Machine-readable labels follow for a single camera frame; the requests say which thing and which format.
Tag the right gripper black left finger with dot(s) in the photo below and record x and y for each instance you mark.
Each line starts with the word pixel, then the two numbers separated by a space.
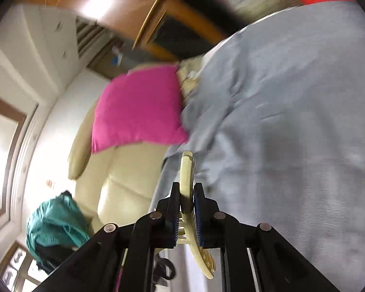
pixel 123 258

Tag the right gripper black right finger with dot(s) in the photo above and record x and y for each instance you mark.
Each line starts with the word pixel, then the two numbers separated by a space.
pixel 253 258

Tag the cream plastic hair claw clip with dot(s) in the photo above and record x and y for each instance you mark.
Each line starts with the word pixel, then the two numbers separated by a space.
pixel 187 234

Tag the dark clothes pile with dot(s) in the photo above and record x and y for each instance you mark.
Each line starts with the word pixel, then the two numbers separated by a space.
pixel 50 257

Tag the teal shirt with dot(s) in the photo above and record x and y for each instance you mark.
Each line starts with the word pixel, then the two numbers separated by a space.
pixel 56 222

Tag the beige leather sofa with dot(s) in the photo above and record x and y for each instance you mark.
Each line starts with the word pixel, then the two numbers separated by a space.
pixel 115 185

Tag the grey bed blanket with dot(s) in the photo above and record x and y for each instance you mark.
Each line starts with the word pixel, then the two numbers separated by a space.
pixel 277 130

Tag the magenta pillow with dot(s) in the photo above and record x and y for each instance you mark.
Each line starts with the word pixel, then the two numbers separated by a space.
pixel 141 106

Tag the beige patterned cloth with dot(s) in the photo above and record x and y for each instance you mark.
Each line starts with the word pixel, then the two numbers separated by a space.
pixel 188 74

